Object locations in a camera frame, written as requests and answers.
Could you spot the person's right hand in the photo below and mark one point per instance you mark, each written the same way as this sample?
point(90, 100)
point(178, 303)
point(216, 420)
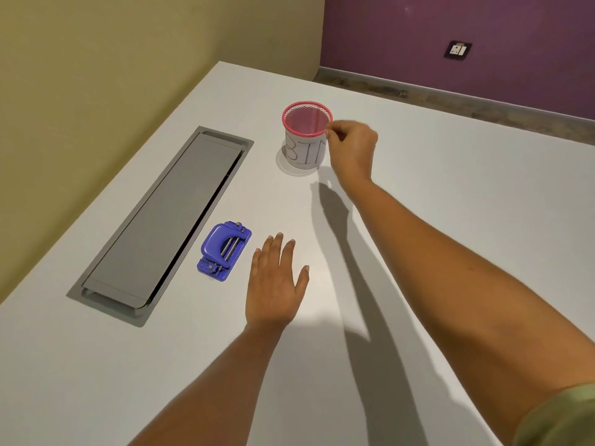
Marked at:
point(354, 150)

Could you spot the grey skirting board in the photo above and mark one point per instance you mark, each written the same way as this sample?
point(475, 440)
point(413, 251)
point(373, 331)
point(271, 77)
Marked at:
point(446, 96)

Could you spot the person's right fingers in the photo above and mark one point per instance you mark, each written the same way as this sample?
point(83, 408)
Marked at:
point(338, 129)

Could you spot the person's left little finger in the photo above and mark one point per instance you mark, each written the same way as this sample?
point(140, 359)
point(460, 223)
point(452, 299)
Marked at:
point(256, 262)

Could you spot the olive green shirt sleeve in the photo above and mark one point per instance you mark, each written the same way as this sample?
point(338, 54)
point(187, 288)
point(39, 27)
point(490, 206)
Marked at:
point(560, 420)

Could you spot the black wall socket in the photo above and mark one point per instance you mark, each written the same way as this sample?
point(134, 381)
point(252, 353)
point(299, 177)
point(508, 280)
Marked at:
point(458, 50)

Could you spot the blue hole punch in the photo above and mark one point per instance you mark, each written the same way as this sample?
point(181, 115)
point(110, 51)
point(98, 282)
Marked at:
point(223, 250)

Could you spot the person's left thumb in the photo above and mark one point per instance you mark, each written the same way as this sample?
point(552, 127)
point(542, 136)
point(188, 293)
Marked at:
point(303, 279)

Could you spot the person's right forearm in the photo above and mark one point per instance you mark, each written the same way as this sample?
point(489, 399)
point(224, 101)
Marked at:
point(446, 283)

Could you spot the person's left hand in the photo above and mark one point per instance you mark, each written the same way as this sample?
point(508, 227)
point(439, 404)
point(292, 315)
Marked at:
point(270, 297)

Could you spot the pink mesh cup white label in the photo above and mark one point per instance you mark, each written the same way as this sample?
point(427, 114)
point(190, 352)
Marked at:
point(304, 143)

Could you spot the person's left middle finger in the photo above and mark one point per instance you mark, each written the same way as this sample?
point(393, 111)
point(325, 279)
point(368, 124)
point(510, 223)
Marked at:
point(277, 249)

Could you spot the person's left forearm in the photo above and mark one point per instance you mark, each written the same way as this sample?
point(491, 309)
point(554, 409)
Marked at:
point(211, 390)

